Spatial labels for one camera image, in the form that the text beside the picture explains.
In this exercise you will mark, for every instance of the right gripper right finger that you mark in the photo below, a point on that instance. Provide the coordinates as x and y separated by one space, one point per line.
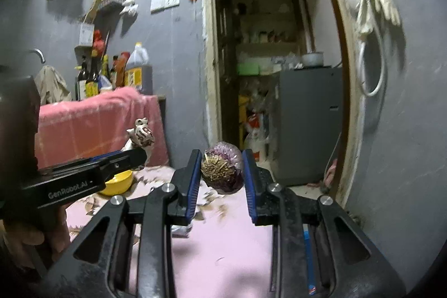
262 204

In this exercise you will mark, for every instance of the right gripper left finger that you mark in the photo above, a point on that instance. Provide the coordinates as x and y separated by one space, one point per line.
182 205

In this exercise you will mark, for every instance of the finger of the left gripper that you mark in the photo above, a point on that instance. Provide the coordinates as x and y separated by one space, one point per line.
120 161

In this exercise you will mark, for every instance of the left hand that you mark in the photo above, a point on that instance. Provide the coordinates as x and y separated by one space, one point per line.
16 236

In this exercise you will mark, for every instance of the yellow plastic bowl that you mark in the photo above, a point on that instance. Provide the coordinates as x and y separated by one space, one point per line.
119 184

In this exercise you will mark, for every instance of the pink checked towel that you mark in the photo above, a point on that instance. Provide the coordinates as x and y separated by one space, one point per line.
98 125

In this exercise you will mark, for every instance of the pink floral tablecloth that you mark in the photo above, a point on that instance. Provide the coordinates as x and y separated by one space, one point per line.
224 254

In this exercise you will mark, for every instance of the red white sack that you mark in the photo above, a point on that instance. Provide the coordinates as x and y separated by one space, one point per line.
257 139

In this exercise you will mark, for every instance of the dark sauce bottle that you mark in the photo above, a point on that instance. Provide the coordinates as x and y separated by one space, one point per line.
82 77

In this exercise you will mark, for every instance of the large oil bottle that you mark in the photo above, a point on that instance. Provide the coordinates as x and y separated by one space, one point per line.
138 71

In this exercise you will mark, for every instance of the grey washing machine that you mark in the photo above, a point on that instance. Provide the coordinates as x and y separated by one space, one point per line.
305 122

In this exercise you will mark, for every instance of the metal faucet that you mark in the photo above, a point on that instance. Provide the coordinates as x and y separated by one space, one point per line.
39 53

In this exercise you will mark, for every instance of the green box on shelf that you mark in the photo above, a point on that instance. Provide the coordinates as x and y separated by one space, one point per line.
248 69

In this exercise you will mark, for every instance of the metal pot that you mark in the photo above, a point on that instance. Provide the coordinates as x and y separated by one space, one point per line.
313 59

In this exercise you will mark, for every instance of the white rubber gloves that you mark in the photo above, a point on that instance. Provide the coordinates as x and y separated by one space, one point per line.
366 15

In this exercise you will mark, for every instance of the white wall switch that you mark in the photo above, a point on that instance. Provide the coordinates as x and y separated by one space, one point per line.
161 5

